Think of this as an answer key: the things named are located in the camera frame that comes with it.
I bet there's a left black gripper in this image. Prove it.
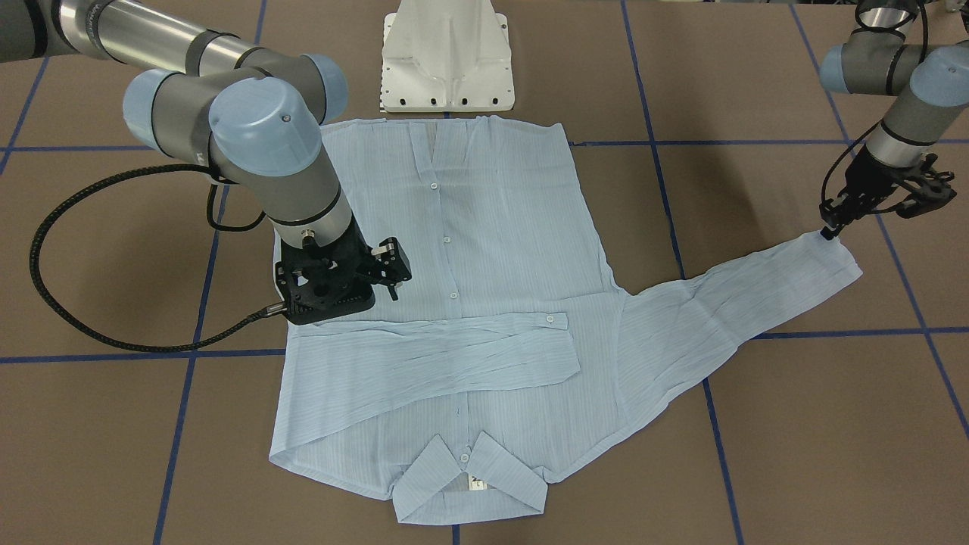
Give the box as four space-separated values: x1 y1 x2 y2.
820 148 917 241

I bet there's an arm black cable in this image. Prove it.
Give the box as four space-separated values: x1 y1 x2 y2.
29 165 288 355
821 0 932 213

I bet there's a light blue button shirt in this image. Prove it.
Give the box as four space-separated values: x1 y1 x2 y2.
269 117 862 525

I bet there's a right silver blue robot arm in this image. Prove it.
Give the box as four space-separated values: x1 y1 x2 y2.
2 1 411 308

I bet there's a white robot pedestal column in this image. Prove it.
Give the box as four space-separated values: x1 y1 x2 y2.
379 1 516 114

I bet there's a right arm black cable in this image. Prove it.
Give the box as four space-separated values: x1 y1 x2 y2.
29 165 288 355

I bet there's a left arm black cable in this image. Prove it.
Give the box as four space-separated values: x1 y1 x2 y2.
821 0 932 213

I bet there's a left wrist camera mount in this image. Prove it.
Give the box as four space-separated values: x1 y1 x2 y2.
892 153 958 220

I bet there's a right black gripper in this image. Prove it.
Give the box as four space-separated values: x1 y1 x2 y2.
276 228 413 301

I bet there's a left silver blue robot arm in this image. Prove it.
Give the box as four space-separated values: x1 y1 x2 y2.
819 1 968 239

